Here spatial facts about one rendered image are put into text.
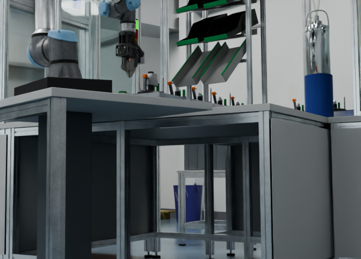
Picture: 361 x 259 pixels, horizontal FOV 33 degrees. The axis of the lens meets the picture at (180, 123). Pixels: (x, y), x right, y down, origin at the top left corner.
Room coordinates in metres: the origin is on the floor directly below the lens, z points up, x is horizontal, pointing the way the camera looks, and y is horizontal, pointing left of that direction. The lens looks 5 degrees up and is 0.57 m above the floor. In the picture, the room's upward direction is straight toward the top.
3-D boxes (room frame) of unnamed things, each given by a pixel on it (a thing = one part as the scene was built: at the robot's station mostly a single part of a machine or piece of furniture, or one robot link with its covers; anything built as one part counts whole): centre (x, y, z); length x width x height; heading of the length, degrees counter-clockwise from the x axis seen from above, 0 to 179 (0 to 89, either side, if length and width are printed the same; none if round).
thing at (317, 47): (3.37, -0.78, 1.32); 0.14 x 0.14 x 0.38
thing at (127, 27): (2.85, 0.25, 1.28); 0.08 x 0.08 x 0.05
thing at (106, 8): (2.77, 0.31, 1.35); 0.11 x 0.11 x 0.08; 43
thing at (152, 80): (3.01, 0.14, 1.06); 0.08 x 0.04 x 0.07; 149
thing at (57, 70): (2.44, 0.47, 0.99); 0.15 x 0.15 x 0.10
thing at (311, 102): (3.37, -0.78, 1.00); 0.16 x 0.16 x 0.27
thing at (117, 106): (2.48, 0.43, 0.84); 0.90 x 0.70 x 0.03; 40
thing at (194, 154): (5.08, -0.39, 0.73); 0.62 x 0.42 x 0.23; 59
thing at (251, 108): (3.38, -0.08, 0.85); 1.50 x 1.41 x 0.03; 59
